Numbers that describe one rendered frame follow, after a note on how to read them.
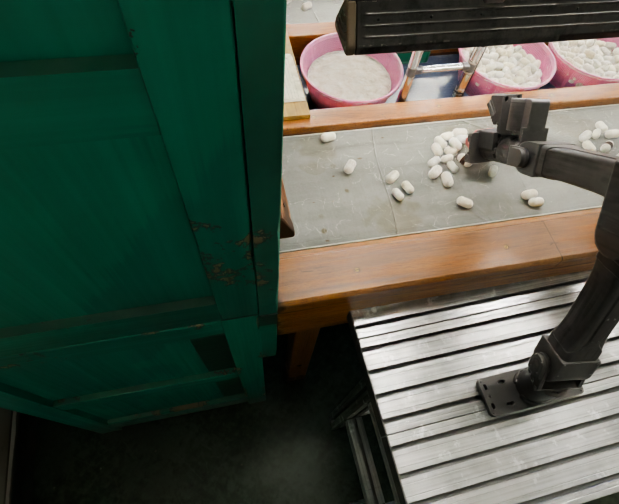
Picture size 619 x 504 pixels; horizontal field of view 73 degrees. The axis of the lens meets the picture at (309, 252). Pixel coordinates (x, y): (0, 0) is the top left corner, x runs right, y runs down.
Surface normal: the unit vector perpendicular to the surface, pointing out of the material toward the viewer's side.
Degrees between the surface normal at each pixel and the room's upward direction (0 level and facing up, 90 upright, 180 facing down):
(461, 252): 0
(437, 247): 0
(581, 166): 88
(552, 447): 0
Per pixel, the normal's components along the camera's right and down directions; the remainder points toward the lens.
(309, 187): 0.07, -0.48
